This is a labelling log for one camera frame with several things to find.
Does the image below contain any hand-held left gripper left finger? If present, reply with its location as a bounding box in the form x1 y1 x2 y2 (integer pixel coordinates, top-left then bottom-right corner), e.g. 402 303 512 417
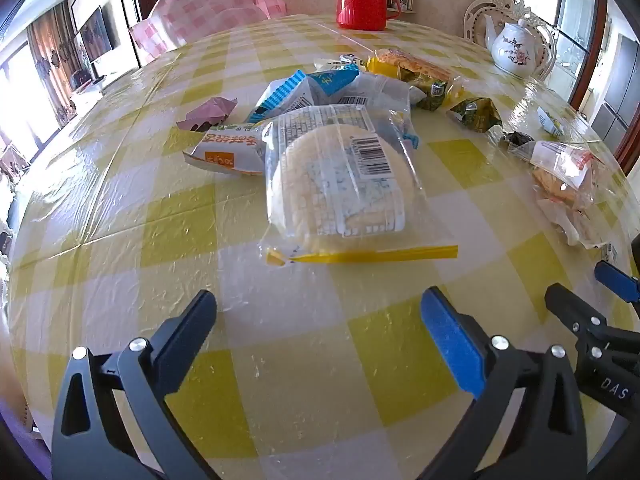
51 289 221 480

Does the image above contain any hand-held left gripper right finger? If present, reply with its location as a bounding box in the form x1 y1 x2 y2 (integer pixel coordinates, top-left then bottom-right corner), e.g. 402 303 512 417
420 286 588 480

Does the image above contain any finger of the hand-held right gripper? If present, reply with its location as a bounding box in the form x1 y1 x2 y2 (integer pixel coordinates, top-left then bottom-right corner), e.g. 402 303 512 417
545 283 610 347
594 261 640 307

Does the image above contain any clear round bread packet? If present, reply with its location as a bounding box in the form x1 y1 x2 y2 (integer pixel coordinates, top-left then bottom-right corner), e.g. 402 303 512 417
257 105 460 267

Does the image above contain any small green snack packet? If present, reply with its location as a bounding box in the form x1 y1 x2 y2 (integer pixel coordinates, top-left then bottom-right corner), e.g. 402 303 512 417
446 97 502 133

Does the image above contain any blue and white snack packet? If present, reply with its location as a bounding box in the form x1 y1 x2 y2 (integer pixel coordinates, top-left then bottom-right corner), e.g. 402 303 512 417
245 67 361 123

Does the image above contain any yellow bread packet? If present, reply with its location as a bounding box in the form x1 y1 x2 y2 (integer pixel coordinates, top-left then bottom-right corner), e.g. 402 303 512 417
366 47 463 98

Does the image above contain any clear packet of cakes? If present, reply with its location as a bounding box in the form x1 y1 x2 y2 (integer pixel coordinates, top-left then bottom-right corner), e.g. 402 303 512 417
520 140 618 248

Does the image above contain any yellow checked tablecloth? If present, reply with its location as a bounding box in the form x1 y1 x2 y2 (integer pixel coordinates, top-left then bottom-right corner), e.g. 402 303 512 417
7 12 633 480

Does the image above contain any small white snack packet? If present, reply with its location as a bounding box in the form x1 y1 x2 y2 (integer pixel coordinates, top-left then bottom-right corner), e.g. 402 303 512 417
537 105 566 136

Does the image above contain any small dark candy packet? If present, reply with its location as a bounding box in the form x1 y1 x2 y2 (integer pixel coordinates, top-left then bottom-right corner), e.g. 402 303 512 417
487 127 536 153

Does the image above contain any orange and white snack packet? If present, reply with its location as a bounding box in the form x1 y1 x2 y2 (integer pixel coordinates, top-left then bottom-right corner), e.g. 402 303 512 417
182 122 268 177

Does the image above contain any dark refrigerator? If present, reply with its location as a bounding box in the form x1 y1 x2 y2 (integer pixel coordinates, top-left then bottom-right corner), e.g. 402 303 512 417
590 35 640 146

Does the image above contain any pink snack packet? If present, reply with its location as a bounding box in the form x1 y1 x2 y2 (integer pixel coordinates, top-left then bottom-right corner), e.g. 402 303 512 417
176 97 237 133

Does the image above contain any white floral teapot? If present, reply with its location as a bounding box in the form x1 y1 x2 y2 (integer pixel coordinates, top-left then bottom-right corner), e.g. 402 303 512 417
484 14 550 79

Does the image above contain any white television cabinet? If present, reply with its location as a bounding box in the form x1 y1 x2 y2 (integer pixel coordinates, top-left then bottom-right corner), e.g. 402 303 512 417
70 77 107 111

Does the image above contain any dark green snack packet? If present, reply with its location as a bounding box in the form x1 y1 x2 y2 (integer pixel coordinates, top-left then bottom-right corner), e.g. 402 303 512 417
397 67 448 111

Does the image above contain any clear packet with blue edge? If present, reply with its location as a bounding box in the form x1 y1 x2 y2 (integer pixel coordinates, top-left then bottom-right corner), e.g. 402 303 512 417
342 72 421 150

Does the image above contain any brown curtain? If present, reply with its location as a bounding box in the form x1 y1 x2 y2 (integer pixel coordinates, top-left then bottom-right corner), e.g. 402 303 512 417
27 2 76 126

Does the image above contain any white ornate chair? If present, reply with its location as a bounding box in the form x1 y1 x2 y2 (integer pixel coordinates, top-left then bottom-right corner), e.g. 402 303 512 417
462 0 557 78

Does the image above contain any flat screen television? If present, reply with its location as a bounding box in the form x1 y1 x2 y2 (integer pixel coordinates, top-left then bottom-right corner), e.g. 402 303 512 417
79 2 113 63

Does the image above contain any pink checked chair cover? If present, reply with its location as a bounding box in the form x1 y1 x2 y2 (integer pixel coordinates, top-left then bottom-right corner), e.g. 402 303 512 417
129 0 288 67

